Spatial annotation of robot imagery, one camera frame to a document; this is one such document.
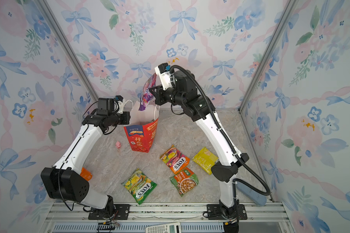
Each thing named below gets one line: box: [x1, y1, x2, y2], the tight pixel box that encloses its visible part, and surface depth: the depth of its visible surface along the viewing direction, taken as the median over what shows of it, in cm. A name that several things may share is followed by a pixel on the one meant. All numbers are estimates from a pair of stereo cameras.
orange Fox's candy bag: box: [159, 145, 191, 175], surface depth 92 cm
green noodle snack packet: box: [169, 166, 199, 198], surface depth 85 cm
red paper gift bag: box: [123, 100, 159, 153], surface depth 85 cm
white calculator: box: [145, 222, 182, 233], surface depth 70 cm
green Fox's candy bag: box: [120, 168, 158, 205], surface depth 81 cm
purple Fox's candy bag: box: [138, 72, 158, 112], surface depth 65 cm
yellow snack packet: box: [192, 146, 219, 175], surface depth 92 cm
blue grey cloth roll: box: [235, 181, 267, 207], surface depth 78 cm
